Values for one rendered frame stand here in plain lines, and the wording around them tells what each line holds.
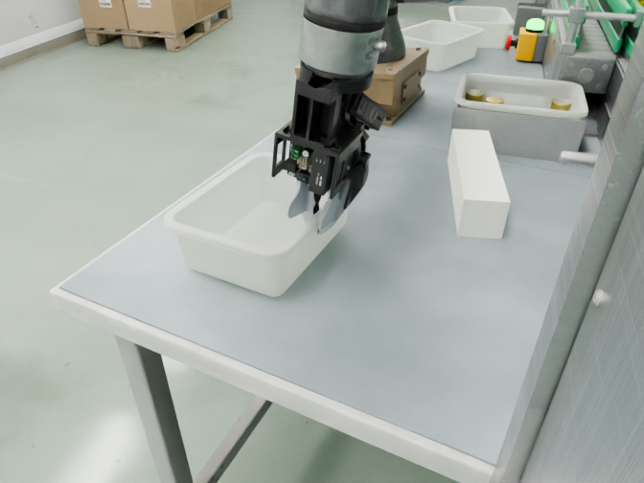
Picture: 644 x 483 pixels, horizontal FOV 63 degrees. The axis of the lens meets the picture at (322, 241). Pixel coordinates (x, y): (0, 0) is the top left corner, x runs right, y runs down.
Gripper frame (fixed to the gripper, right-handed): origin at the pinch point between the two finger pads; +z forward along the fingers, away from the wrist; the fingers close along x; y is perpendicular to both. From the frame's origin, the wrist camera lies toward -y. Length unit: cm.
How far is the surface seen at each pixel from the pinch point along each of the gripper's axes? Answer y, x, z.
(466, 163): -25.6, 12.4, -0.3
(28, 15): -235, -340, 106
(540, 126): -44.9, 20.8, -1.4
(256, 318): 11.9, -1.5, 7.5
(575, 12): -64, 19, -16
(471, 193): -17.0, 15.1, -0.7
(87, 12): -272, -319, 107
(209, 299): 11.4, -8.3, 8.6
